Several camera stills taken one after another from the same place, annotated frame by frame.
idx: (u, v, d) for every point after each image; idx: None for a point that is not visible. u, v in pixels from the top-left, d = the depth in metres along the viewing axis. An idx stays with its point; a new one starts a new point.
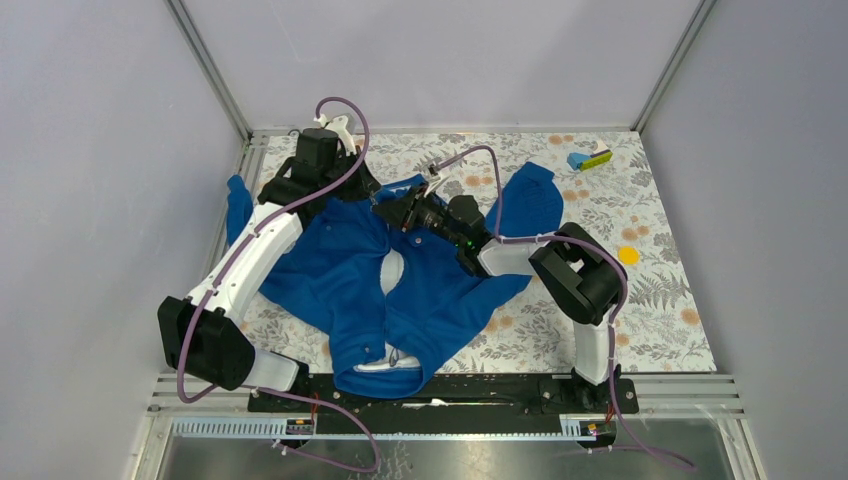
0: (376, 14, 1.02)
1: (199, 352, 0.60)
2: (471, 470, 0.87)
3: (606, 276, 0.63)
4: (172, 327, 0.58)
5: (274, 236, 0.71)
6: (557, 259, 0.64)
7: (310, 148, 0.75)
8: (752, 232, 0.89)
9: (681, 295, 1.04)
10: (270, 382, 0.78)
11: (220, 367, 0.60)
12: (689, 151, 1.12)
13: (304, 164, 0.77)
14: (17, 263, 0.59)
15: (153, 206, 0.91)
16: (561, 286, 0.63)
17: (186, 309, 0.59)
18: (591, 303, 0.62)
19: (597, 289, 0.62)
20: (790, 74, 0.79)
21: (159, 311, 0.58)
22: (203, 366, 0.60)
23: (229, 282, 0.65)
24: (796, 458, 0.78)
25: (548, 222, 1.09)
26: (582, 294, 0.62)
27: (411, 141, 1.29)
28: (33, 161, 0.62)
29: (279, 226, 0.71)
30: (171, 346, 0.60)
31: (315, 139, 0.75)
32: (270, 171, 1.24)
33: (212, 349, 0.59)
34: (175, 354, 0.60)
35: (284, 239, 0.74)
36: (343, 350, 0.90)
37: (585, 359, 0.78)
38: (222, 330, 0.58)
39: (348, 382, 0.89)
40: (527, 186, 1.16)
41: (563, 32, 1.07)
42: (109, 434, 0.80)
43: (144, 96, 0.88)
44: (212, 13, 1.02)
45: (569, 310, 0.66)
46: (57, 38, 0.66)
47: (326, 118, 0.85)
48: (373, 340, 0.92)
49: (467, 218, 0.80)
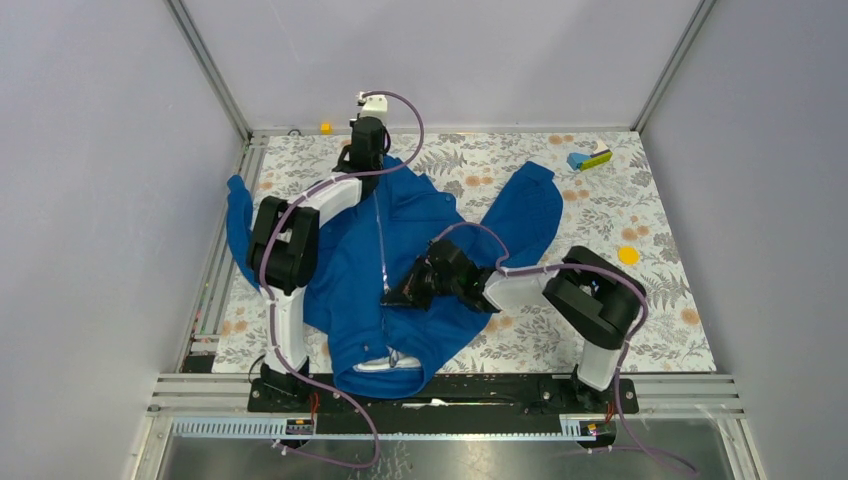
0: (377, 14, 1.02)
1: (282, 249, 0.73)
2: (471, 470, 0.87)
3: (624, 296, 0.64)
4: (268, 217, 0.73)
5: (347, 185, 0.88)
6: (573, 289, 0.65)
7: (362, 140, 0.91)
8: (751, 232, 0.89)
9: (681, 295, 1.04)
10: (285, 355, 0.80)
11: (294, 263, 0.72)
12: (689, 151, 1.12)
13: (357, 151, 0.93)
14: (18, 262, 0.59)
15: (154, 207, 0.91)
16: (583, 316, 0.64)
17: (282, 206, 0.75)
18: (616, 328, 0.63)
19: (619, 313, 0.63)
20: (790, 75, 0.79)
21: (261, 203, 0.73)
22: (280, 263, 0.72)
23: (316, 199, 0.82)
24: (795, 457, 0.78)
25: (543, 231, 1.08)
26: (604, 320, 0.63)
27: (410, 141, 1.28)
28: (33, 159, 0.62)
29: (351, 184, 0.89)
30: (259, 236, 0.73)
31: (365, 132, 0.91)
32: (269, 171, 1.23)
33: (297, 239, 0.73)
34: (260, 244, 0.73)
35: (349, 197, 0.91)
36: (342, 349, 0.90)
37: (591, 368, 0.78)
38: (310, 220, 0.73)
39: (348, 381, 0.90)
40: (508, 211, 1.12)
41: (563, 33, 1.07)
42: (110, 434, 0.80)
43: (144, 95, 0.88)
44: (213, 14, 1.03)
45: (595, 341, 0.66)
46: (57, 38, 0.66)
47: (364, 97, 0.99)
48: (372, 339, 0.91)
49: (444, 257, 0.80)
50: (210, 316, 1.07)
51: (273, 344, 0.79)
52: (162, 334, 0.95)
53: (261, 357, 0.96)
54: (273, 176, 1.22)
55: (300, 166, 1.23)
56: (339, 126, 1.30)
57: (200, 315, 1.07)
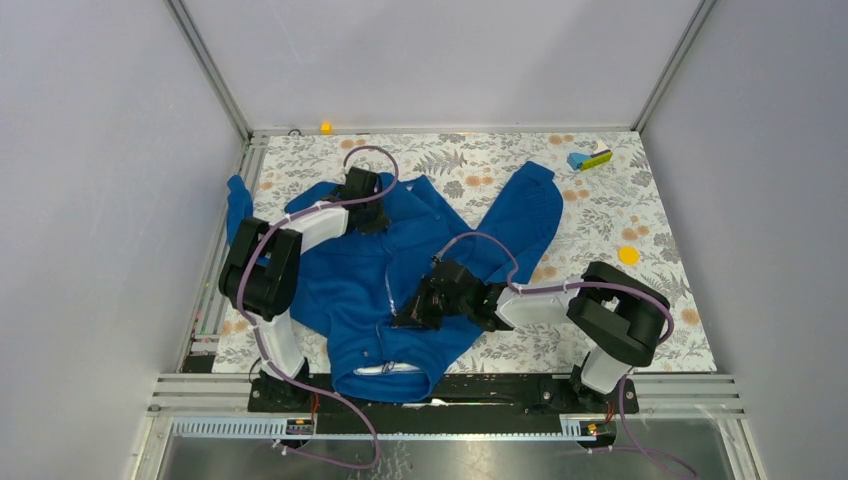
0: (378, 14, 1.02)
1: (258, 273, 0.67)
2: (471, 470, 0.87)
3: (648, 312, 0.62)
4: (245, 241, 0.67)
5: (331, 215, 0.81)
6: (598, 308, 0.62)
7: (359, 177, 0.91)
8: (752, 232, 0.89)
9: (681, 295, 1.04)
10: (279, 364, 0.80)
11: (270, 288, 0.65)
12: (689, 151, 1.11)
13: (352, 189, 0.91)
14: (18, 260, 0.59)
15: (154, 207, 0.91)
16: (609, 336, 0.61)
17: (263, 227, 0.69)
18: (644, 345, 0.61)
19: (645, 329, 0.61)
20: (790, 75, 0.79)
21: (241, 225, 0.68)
22: (253, 290, 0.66)
23: (298, 223, 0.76)
24: (796, 457, 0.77)
25: (541, 232, 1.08)
26: (632, 337, 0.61)
27: (411, 141, 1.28)
28: (34, 158, 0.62)
29: (336, 214, 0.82)
30: (235, 257, 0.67)
31: (364, 171, 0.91)
32: (269, 171, 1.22)
33: (275, 261, 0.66)
34: (235, 266, 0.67)
35: (334, 228, 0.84)
36: (342, 354, 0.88)
37: (597, 375, 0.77)
38: (292, 243, 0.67)
39: (348, 385, 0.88)
40: (498, 227, 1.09)
41: (563, 33, 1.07)
42: (109, 435, 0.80)
43: (144, 95, 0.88)
44: (213, 14, 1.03)
45: (618, 358, 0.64)
46: (58, 39, 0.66)
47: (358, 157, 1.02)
48: (372, 345, 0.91)
49: (449, 277, 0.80)
50: (210, 316, 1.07)
51: (265, 357, 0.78)
52: (162, 334, 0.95)
53: (261, 357, 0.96)
54: (273, 176, 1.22)
55: (300, 166, 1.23)
56: (339, 126, 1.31)
57: (200, 315, 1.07)
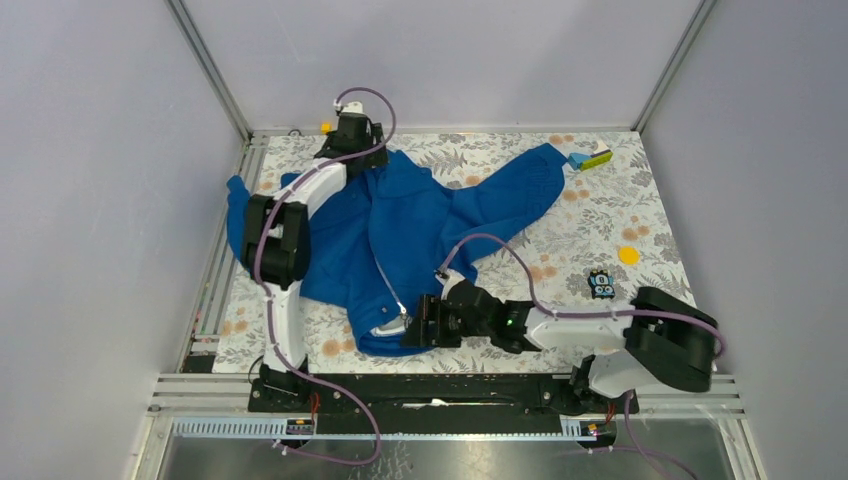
0: (377, 15, 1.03)
1: (274, 246, 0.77)
2: (471, 470, 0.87)
3: (701, 336, 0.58)
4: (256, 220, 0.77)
5: (331, 172, 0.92)
6: (655, 337, 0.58)
7: (348, 124, 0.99)
8: (752, 232, 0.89)
9: (681, 295, 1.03)
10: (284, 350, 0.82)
11: (289, 259, 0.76)
12: (689, 151, 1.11)
13: (345, 137, 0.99)
14: (16, 259, 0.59)
15: (154, 208, 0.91)
16: (666, 365, 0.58)
17: (270, 203, 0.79)
18: (701, 372, 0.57)
19: (700, 356, 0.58)
20: (790, 76, 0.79)
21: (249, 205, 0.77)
22: (274, 260, 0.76)
23: (302, 190, 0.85)
24: (797, 456, 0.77)
25: (538, 202, 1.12)
26: (689, 365, 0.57)
27: (411, 141, 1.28)
28: (33, 158, 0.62)
29: (334, 169, 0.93)
30: (251, 236, 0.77)
31: (352, 117, 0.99)
32: (269, 171, 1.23)
33: (289, 233, 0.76)
34: (252, 242, 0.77)
35: (335, 181, 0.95)
36: (362, 316, 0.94)
37: (607, 378, 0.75)
38: (300, 214, 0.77)
39: (369, 346, 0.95)
40: (482, 194, 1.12)
41: (563, 33, 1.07)
42: (109, 436, 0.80)
43: (144, 96, 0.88)
44: (213, 14, 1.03)
45: (672, 384, 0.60)
46: (58, 42, 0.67)
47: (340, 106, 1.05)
48: (388, 299, 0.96)
49: (469, 300, 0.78)
50: (210, 316, 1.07)
51: (272, 342, 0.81)
52: (162, 334, 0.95)
53: (261, 357, 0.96)
54: (273, 176, 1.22)
55: (300, 166, 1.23)
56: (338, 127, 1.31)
57: (200, 315, 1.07)
